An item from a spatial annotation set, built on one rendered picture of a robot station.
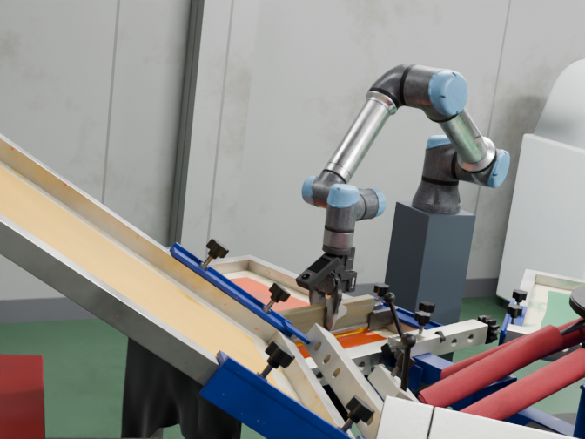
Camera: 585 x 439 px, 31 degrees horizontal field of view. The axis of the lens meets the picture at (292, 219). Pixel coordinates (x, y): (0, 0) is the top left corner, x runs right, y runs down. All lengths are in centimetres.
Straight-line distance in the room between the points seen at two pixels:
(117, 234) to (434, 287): 147
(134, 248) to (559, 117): 452
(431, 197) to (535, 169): 313
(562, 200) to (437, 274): 296
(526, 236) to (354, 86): 139
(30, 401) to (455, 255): 175
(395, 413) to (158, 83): 462
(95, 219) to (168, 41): 341
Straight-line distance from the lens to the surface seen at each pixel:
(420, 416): 80
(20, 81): 515
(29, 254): 144
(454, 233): 324
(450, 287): 329
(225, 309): 208
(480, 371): 204
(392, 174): 614
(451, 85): 280
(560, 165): 617
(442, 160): 319
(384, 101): 284
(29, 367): 199
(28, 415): 180
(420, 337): 245
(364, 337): 277
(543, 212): 626
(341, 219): 256
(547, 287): 354
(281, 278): 312
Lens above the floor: 186
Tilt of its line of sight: 13 degrees down
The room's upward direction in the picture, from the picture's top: 7 degrees clockwise
